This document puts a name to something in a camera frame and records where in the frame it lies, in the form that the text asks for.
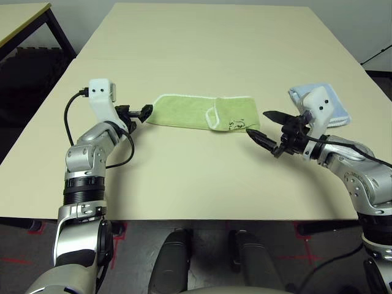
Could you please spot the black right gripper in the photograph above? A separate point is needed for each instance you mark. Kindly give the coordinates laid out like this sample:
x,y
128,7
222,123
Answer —
x,y
292,137

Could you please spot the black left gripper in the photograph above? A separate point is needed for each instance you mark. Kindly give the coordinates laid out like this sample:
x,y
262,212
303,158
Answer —
x,y
127,118

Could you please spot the green terry towel white trim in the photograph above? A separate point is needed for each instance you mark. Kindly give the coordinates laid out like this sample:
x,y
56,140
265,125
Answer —
x,y
183,111

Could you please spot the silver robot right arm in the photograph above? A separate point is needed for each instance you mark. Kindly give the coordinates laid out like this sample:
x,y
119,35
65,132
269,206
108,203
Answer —
x,y
352,162

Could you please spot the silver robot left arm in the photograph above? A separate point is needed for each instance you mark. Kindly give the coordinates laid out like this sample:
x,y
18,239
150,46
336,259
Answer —
x,y
88,150

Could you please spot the folded light blue towel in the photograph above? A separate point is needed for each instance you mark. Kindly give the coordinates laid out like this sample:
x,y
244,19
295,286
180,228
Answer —
x,y
337,101

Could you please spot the black foam floor mat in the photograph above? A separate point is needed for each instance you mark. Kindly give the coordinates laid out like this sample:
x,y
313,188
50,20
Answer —
x,y
30,79

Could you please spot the black low platform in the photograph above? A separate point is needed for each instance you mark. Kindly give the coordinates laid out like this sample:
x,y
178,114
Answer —
x,y
381,73

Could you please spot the dark grey robot right leg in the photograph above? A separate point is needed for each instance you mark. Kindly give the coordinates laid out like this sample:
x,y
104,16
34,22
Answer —
x,y
254,260

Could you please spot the dark grey robot leg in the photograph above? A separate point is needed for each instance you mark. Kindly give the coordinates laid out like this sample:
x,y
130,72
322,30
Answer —
x,y
171,260
254,260

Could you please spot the dark grey robot left leg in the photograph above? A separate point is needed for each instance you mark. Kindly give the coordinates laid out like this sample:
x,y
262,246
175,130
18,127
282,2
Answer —
x,y
171,260

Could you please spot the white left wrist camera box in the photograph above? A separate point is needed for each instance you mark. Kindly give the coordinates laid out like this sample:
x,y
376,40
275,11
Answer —
x,y
101,98

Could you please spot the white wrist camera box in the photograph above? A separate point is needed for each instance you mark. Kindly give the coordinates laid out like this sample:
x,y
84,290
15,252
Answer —
x,y
320,107
101,98

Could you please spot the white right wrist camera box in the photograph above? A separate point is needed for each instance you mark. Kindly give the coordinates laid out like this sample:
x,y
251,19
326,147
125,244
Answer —
x,y
320,107

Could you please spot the beige side table black frame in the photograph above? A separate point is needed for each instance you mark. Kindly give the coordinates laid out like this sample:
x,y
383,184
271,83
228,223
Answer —
x,y
18,18

